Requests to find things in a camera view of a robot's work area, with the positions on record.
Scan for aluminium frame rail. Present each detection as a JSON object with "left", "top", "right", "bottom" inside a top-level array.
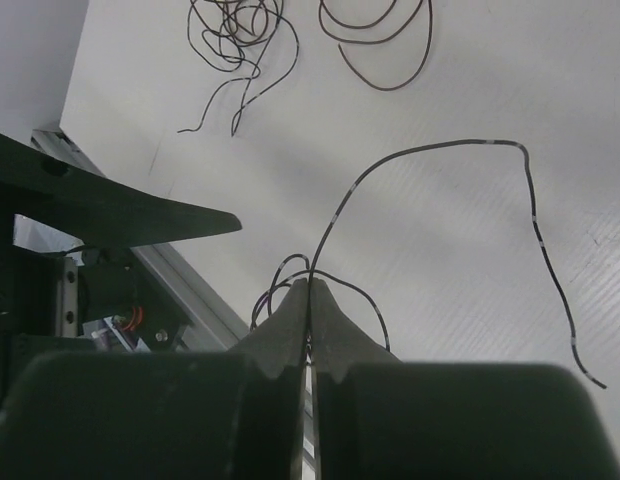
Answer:
[{"left": 32, "top": 131, "right": 225, "bottom": 350}]

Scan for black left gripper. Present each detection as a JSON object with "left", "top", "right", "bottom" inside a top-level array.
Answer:
[{"left": 0, "top": 133, "right": 242, "bottom": 400}]

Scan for yellow and black cables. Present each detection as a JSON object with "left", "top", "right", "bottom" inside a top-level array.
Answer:
[{"left": 177, "top": 0, "right": 301, "bottom": 137}]

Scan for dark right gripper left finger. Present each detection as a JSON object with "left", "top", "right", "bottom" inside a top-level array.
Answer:
[{"left": 0, "top": 279, "right": 308, "bottom": 479}]

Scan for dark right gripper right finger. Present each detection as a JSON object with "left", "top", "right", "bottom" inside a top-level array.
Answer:
[{"left": 309, "top": 280, "right": 620, "bottom": 479}]

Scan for brown cable loop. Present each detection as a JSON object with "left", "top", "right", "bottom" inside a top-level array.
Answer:
[{"left": 318, "top": 0, "right": 435, "bottom": 93}]

